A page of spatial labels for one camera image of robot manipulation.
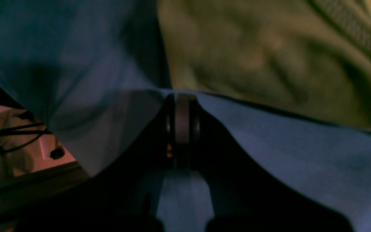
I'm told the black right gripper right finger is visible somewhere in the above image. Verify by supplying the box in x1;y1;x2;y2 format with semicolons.
182;94;353;232

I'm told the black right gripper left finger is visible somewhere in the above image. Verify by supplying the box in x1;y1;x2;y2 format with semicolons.
14;94;174;232

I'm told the olive green t-shirt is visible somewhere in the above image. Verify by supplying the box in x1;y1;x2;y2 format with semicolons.
157;0;371;132

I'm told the blue table cloth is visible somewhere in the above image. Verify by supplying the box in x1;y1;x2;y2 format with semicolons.
0;0;371;232

